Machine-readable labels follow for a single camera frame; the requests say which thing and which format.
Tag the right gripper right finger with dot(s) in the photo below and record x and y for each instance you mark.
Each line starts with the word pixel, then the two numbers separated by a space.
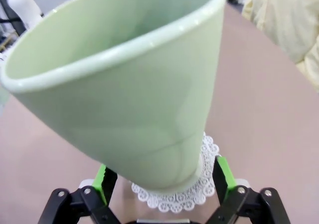
pixel 246 206

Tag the white lace paper coaster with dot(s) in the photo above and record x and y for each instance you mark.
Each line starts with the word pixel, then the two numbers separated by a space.
pixel 174 199

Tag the tall mint green cup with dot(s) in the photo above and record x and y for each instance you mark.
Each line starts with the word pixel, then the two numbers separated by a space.
pixel 124 97

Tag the person in yellow shirt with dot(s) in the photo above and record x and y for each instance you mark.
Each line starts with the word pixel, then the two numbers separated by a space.
pixel 286 22

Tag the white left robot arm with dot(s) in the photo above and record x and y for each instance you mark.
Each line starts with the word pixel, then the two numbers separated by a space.
pixel 23 7

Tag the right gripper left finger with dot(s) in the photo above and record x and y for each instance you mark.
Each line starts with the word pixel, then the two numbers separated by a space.
pixel 82 206

